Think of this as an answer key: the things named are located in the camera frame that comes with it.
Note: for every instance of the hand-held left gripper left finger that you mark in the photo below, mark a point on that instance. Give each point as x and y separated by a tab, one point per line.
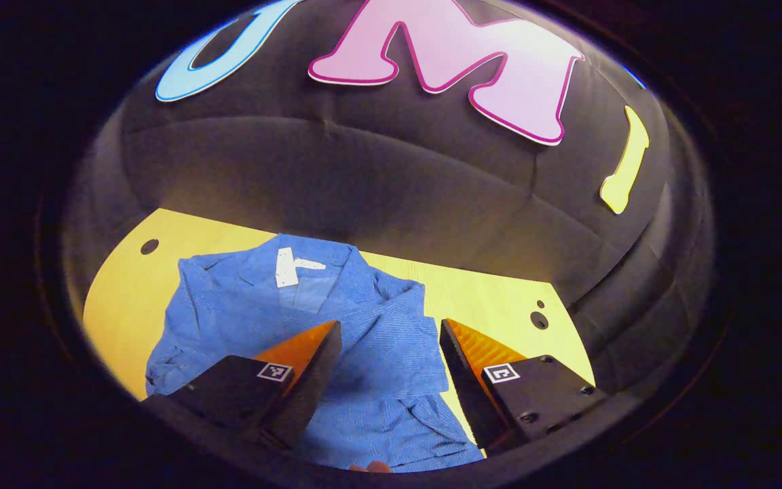
313	380

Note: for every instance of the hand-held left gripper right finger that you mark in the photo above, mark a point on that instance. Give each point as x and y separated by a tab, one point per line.
466	380

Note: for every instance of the blue button shirt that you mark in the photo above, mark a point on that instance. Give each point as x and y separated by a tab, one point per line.
377	339

